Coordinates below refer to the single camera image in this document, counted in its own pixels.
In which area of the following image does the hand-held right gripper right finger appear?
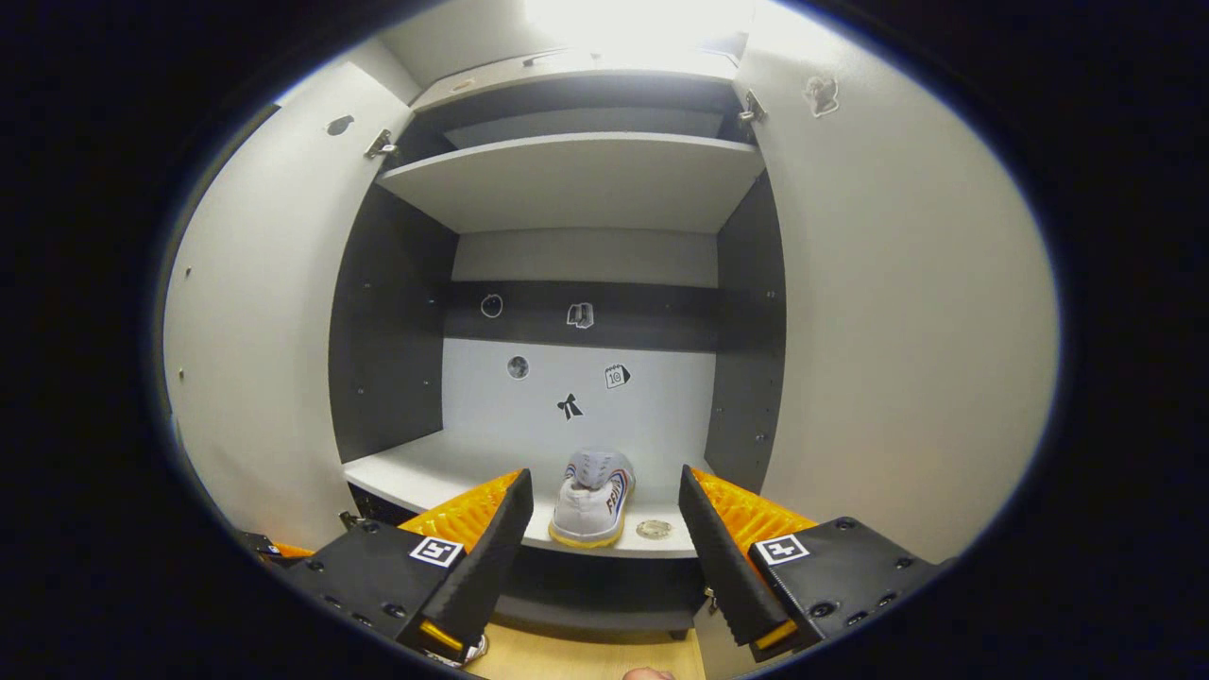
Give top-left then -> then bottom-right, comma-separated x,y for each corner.
677,464 -> 946,665

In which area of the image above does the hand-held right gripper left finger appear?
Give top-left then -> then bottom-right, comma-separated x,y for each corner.
281,468 -> 536,663

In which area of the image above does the grey shoe cabinet door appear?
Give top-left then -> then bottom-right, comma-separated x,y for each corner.
732,9 -> 1059,568
162,61 -> 417,551

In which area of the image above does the grey shoe cabinet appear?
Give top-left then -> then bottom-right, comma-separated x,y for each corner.
162,9 -> 1059,643

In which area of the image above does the grey cabinet drawer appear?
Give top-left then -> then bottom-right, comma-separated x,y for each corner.
411,47 -> 740,112

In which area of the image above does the large ceiling light panel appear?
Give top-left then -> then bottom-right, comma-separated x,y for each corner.
524,0 -> 757,58

